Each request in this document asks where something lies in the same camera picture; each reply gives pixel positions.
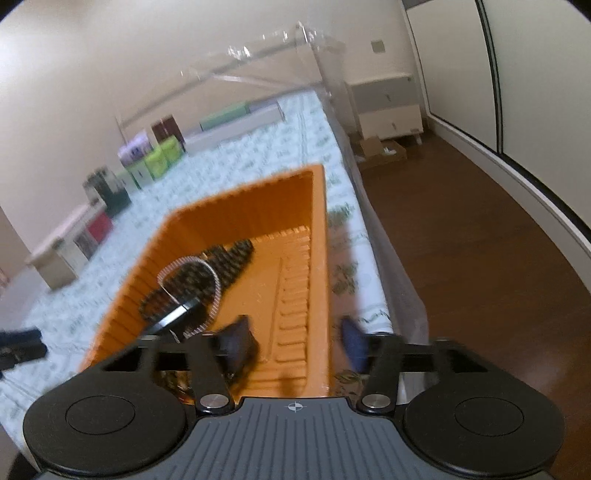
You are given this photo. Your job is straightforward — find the pink cover book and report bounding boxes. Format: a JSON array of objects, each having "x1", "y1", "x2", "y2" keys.
[{"x1": 25, "y1": 203, "x2": 93, "y2": 267}]

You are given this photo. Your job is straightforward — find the dark green glass jar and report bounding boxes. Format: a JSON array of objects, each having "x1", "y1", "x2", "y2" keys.
[{"x1": 83, "y1": 168, "x2": 131, "y2": 217}]

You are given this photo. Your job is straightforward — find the flat white box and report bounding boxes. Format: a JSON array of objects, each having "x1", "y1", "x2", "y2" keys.
[{"x1": 185, "y1": 104, "x2": 284, "y2": 148}]

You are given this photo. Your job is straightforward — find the purple tissue pack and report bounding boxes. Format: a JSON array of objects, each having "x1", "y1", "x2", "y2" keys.
[{"x1": 117, "y1": 130, "x2": 153, "y2": 167}]

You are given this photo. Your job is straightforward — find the white green tissue pack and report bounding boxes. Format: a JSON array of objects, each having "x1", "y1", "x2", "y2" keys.
[{"x1": 129, "y1": 164, "x2": 153, "y2": 189}]

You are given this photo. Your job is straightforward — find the dark brown box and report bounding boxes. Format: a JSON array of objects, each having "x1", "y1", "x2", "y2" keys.
[{"x1": 151, "y1": 117, "x2": 181, "y2": 144}]

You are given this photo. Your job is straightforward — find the floral tablecloth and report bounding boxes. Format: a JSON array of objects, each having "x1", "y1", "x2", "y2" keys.
[{"x1": 0, "y1": 90, "x2": 393, "y2": 455}]

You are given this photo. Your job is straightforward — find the white grey nightstand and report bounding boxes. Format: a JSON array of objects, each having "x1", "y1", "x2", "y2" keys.
[{"x1": 346, "y1": 74, "x2": 423, "y2": 144}]

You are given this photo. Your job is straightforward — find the white grey sliding wardrobe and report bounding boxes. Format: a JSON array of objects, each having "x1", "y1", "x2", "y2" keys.
[{"x1": 402, "y1": 0, "x2": 591, "y2": 252}]

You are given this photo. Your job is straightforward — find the orange plastic tray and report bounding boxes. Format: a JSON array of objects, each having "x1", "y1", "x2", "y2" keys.
[{"x1": 78, "y1": 164, "x2": 332, "y2": 400}]

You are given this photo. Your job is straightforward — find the white pearl bracelet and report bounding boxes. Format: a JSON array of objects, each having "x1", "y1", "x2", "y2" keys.
[{"x1": 157, "y1": 257, "x2": 221, "y2": 336}]

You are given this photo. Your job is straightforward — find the long green box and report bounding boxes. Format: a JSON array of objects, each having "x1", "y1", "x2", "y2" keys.
[{"x1": 199, "y1": 102, "x2": 251, "y2": 131}]

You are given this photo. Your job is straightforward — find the brown bead necklace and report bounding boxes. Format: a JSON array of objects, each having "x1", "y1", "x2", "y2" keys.
[{"x1": 141, "y1": 268, "x2": 218, "y2": 325}]

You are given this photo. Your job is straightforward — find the cardboard box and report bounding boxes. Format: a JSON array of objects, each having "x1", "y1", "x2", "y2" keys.
[{"x1": 358, "y1": 137, "x2": 408, "y2": 169}]

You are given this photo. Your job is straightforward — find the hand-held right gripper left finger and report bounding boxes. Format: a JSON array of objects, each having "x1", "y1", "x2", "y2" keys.
[{"x1": 99, "y1": 316, "x2": 258, "y2": 414}]

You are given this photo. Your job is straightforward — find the boxed book set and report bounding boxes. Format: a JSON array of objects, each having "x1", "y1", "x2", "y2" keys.
[{"x1": 39, "y1": 212, "x2": 114, "y2": 289}]

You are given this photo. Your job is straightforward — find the cream headboard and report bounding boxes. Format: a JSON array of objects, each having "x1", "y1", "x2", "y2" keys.
[{"x1": 115, "y1": 41, "x2": 324, "y2": 139}]

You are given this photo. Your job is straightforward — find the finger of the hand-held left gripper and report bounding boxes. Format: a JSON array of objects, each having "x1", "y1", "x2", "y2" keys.
[
  {"x1": 0, "y1": 342, "x2": 48, "y2": 371},
  {"x1": 0, "y1": 327, "x2": 41, "y2": 348}
]

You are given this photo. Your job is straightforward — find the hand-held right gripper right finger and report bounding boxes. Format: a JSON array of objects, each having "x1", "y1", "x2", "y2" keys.
[{"x1": 341, "y1": 318, "x2": 490, "y2": 415}]

